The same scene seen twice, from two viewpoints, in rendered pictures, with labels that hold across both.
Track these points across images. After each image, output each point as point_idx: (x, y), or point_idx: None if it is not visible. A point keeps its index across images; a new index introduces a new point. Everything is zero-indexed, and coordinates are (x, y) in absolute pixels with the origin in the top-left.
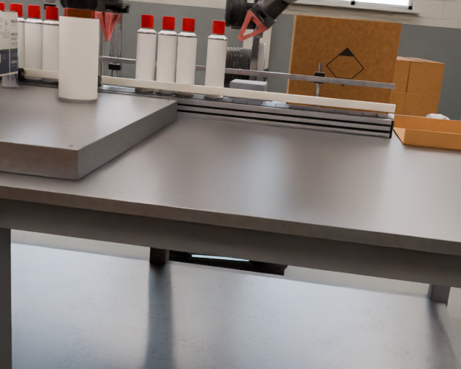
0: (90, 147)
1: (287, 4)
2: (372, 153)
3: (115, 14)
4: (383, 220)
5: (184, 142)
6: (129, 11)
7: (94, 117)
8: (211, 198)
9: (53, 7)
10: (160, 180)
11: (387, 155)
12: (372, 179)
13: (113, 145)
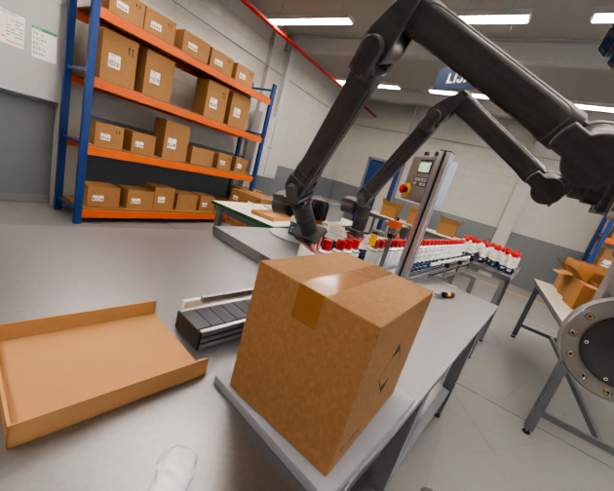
0: (218, 229)
1: (295, 220)
2: (161, 284)
3: (351, 235)
4: (112, 231)
5: (243, 263)
6: (356, 236)
7: (260, 245)
8: (172, 233)
9: (383, 239)
10: (198, 238)
11: (148, 284)
12: (135, 254)
13: (230, 240)
